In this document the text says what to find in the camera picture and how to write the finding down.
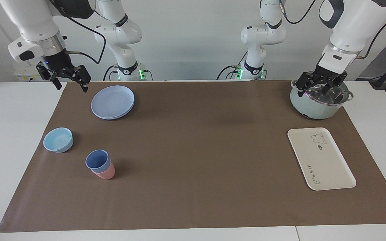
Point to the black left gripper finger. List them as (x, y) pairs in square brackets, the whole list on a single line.
[(339, 82), (306, 82)]

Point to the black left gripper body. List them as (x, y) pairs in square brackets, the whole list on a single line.
[(328, 74)]

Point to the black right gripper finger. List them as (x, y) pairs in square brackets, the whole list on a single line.
[(85, 77), (47, 72)]

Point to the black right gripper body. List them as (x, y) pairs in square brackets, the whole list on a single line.
[(57, 62)]

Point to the blue plastic cup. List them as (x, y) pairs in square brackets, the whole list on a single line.
[(97, 160)]

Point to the pink plastic cup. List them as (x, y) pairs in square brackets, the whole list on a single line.
[(106, 174)]

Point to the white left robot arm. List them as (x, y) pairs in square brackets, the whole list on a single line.
[(354, 23)]

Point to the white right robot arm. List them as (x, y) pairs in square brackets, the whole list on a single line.
[(32, 20)]

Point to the cream tray with rabbit print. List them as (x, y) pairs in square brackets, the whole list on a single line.
[(320, 160)]

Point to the pale green pot glass lid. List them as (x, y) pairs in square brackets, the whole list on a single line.
[(310, 107)]

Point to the pale blue round plate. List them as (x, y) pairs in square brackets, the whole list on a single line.
[(112, 102)]

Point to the light blue bowl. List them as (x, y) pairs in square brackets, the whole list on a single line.
[(58, 140)]

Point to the brown table mat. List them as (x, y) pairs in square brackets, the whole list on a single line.
[(196, 160)]

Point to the white wall power strip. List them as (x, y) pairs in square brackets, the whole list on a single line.
[(25, 75)]

